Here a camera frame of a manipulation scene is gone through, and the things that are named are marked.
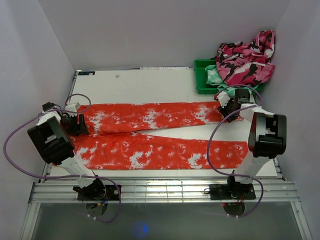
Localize orange white tie-dye trousers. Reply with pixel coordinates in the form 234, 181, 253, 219
73, 101, 250, 171

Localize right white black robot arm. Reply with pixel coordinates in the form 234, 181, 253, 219
209, 88, 287, 201

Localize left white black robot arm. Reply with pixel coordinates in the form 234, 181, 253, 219
27, 102, 107, 200

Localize mint green white garment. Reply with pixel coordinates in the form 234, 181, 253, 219
204, 64, 261, 97

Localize green plastic bin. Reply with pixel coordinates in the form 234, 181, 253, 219
193, 58, 264, 96

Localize pink camouflage garment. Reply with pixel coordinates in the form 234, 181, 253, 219
215, 30, 276, 87

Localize blue label sticker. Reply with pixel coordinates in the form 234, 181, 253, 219
78, 71, 96, 76

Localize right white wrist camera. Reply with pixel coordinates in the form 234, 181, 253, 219
214, 91, 230, 108

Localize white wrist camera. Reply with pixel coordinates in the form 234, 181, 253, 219
214, 91, 230, 108
64, 102, 81, 117

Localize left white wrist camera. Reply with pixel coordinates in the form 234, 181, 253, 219
64, 102, 81, 117

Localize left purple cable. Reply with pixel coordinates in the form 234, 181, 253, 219
3, 93, 122, 224

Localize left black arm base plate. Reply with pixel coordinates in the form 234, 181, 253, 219
76, 184, 122, 202

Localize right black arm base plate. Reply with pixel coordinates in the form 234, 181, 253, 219
203, 183, 256, 200

